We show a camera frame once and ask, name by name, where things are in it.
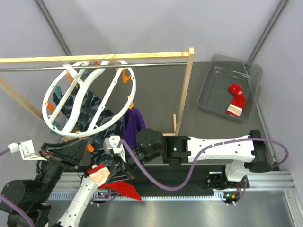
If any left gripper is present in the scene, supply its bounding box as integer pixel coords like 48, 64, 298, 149
35, 133, 91, 201

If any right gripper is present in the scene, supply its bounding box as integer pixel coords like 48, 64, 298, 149
106, 146, 163, 183

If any orange front clip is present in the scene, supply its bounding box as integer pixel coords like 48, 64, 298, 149
87, 143, 94, 153

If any red snowflake sock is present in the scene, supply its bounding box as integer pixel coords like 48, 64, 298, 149
226, 84, 246, 117
87, 164, 142, 201

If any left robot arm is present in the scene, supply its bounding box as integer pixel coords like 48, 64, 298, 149
0, 138, 90, 227

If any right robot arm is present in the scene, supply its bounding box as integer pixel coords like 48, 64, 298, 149
104, 128, 273, 192

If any teal clip front left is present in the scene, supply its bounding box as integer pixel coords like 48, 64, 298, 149
50, 120, 61, 136

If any orange clip left rim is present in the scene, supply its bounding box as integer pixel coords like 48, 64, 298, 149
44, 102, 55, 113

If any orange clip holding purple sock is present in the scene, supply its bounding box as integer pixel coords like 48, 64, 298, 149
128, 102, 134, 110

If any orange clip right bar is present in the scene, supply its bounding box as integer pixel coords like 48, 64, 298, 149
122, 69, 132, 83

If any white round clip hanger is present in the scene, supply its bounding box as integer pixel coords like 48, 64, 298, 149
42, 60, 137, 138

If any dark shark print cloth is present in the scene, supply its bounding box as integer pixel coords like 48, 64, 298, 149
61, 88, 123, 167

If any purple sock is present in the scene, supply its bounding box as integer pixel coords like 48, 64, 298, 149
123, 107, 146, 149

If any metal rack rod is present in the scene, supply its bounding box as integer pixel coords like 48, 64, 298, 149
0, 62, 187, 72

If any grey plastic bin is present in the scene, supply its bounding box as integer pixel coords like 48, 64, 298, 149
196, 54, 262, 122

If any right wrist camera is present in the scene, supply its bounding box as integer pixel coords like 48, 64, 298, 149
103, 135, 126, 163

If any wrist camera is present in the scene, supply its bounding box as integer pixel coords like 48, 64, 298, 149
103, 135, 126, 163
8, 140, 46, 161

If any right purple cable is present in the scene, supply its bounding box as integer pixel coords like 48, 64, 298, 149
119, 137, 290, 206

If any purple cable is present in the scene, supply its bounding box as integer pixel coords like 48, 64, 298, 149
0, 141, 120, 227
119, 137, 290, 206

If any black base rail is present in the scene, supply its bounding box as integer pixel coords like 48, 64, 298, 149
78, 163, 249, 199

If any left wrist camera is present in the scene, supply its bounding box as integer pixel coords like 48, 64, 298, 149
8, 140, 46, 161

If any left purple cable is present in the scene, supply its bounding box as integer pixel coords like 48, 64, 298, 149
0, 141, 120, 227

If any wooden clothes rack frame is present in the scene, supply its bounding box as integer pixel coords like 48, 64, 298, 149
0, 47, 195, 135

